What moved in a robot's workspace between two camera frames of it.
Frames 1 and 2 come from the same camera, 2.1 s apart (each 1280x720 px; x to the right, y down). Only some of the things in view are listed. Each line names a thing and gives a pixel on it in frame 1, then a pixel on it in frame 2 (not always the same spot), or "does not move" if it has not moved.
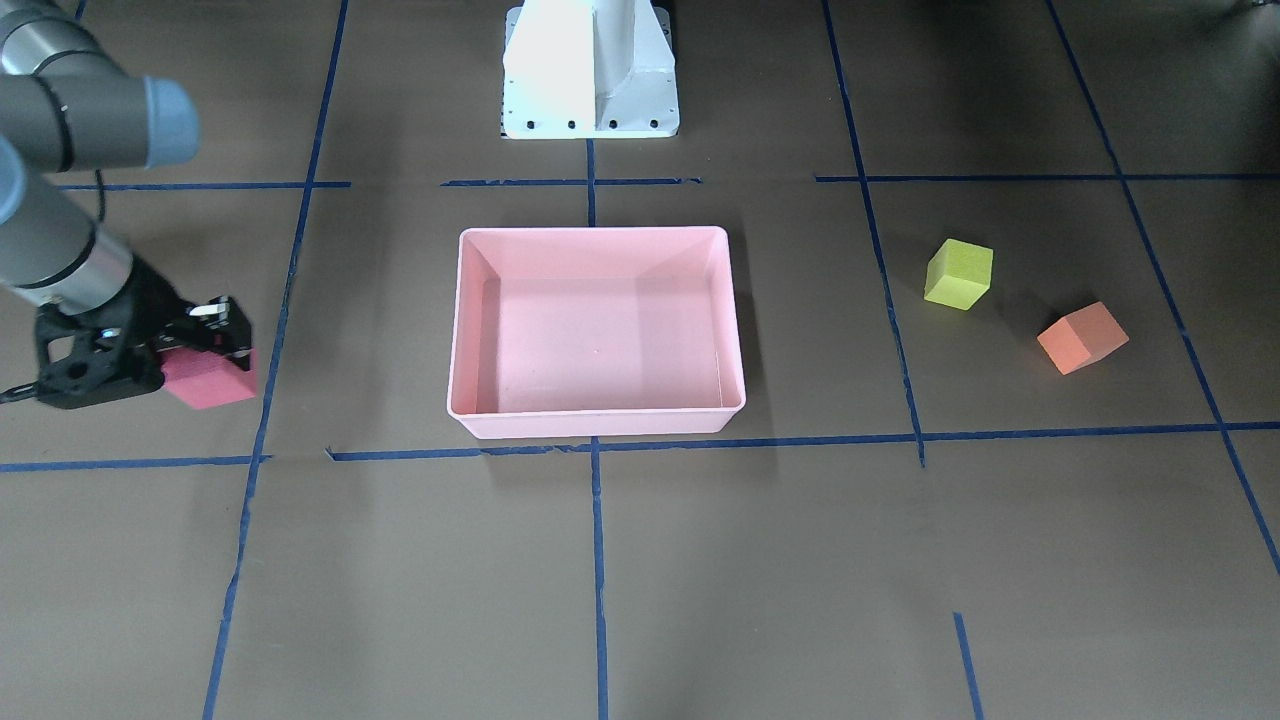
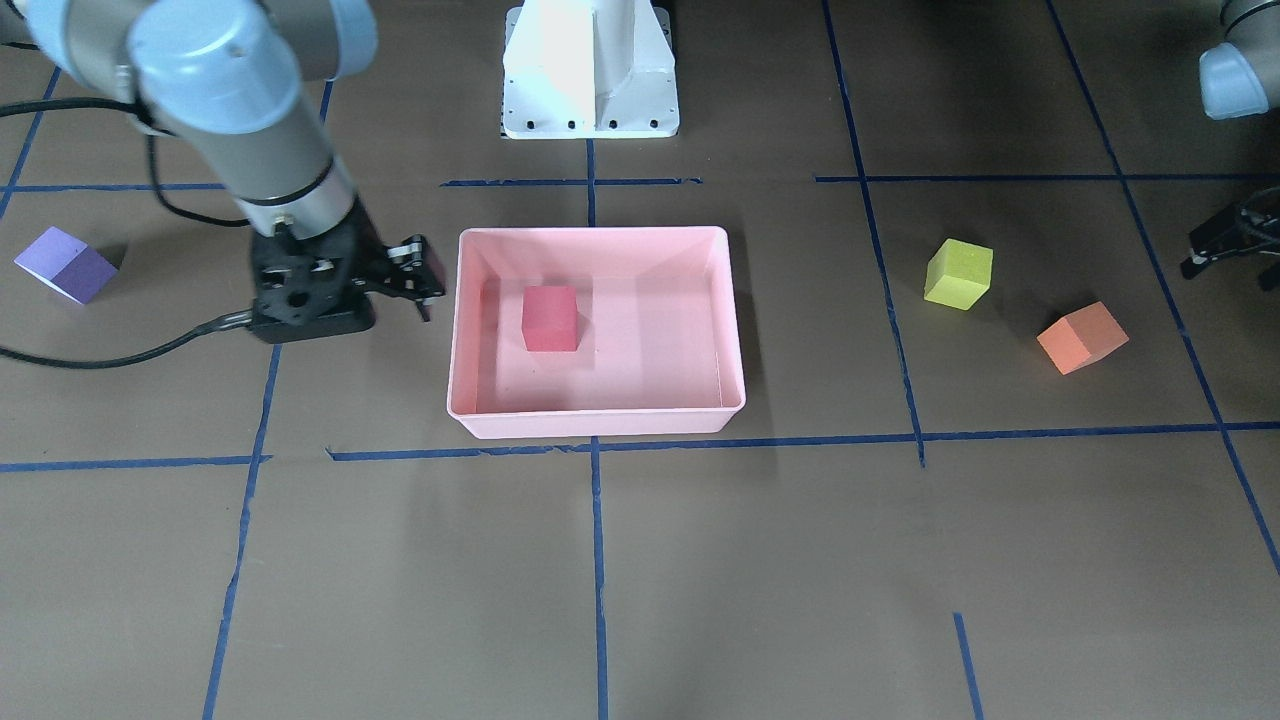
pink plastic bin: [602, 331] does not move
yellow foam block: [958, 274] does not move
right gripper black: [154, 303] to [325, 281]
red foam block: [205, 380] to [549, 318]
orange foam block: [1081, 337] does not move
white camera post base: [589, 69] does not move
